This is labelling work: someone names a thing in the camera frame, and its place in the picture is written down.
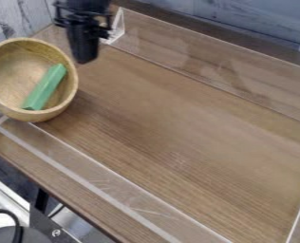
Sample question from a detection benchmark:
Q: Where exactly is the grey metal bracket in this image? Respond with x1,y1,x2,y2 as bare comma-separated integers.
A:
28,207,81,243

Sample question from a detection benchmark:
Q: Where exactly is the green rectangular block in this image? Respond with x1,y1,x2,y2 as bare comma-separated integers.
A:
21,64,67,111

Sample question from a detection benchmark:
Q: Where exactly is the clear acrylic rear wall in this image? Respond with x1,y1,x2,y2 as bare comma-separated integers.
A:
110,8,300,121

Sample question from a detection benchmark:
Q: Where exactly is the brown wooden bowl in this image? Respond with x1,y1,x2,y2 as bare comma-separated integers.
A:
0,38,79,122

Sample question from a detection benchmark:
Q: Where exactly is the clear acrylic front wall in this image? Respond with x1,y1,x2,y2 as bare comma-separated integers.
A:
0,114,231,243

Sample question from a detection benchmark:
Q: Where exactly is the clear acrylic wall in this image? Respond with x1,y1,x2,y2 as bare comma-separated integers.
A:
110,8,300,121
0,114,231,243

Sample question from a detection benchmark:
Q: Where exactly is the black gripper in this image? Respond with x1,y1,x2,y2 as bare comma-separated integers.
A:
53,0,112,64

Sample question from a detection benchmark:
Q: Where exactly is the black metal table leg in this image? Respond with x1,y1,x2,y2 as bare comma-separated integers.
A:
35,189,49,214

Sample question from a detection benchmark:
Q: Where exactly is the black cable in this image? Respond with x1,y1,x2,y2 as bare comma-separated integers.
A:
0,208,24,243

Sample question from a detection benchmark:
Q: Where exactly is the dark grey round base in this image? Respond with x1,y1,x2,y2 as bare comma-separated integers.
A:
0,226,52,243

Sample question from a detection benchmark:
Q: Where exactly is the clear acrylic corner bracket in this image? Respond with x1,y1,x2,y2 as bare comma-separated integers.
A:
100,8,124,45

